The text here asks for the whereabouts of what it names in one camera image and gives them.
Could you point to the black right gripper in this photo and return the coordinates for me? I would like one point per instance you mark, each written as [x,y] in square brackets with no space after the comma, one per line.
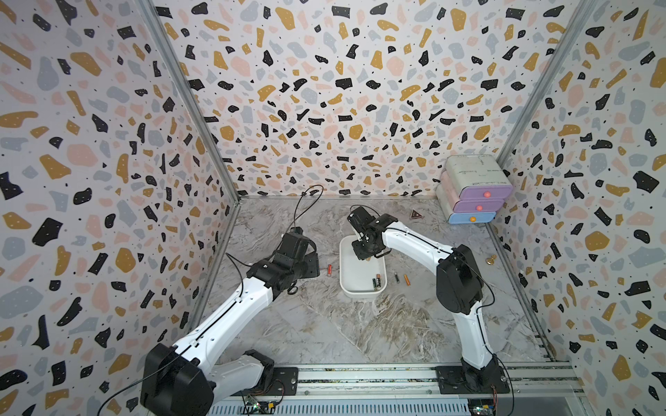
[358,253]

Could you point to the pastel drawer organiser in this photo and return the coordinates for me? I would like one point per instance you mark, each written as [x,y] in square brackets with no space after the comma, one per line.
[472,189]

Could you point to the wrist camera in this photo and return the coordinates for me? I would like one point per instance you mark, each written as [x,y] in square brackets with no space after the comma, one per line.
[360,219]
[295,245]

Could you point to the aluminium corner post right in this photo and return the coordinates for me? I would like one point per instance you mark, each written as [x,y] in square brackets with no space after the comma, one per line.
[569,38]

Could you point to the white plastic storage box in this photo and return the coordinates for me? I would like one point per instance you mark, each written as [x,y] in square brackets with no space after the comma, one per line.
[355,276]

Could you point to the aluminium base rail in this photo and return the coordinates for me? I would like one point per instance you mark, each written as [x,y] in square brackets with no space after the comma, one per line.
[529,388]

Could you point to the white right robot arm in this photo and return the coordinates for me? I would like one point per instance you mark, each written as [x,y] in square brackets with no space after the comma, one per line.
[458,288]

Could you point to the aluminium corner post left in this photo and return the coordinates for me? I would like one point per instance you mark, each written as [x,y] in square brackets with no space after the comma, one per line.
[152,20]

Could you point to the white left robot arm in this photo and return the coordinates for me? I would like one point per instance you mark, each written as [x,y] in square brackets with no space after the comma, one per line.
[187,378]

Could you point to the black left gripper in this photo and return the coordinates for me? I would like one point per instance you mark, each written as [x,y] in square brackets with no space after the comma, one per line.
[312,261]

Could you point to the aluminium corner post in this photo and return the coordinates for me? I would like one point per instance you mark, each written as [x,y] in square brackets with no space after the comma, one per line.
[152,20]
[569,38]

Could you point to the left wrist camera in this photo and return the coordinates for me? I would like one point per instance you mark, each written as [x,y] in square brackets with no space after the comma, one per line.
[295,245]

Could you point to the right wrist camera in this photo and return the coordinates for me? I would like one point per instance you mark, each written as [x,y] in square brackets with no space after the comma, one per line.
[360,219]

